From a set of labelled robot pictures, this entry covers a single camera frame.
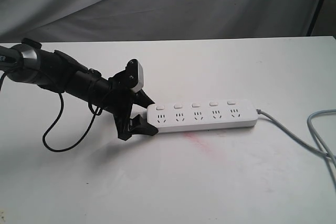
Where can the black tripod stand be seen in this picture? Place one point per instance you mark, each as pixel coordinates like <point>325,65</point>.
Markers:
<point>314,18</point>

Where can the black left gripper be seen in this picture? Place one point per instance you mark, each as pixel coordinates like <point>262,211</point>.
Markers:
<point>120,101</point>

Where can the white five-socket power strip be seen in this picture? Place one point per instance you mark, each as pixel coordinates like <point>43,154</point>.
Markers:
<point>202,115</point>

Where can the grey backdrop cloth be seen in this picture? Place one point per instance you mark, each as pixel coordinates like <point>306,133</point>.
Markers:
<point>135,20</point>

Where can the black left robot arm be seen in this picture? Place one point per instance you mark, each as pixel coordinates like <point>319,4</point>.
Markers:
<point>60,73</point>

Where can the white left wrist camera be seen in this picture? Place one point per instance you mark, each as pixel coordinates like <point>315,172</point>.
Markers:
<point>134,75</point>

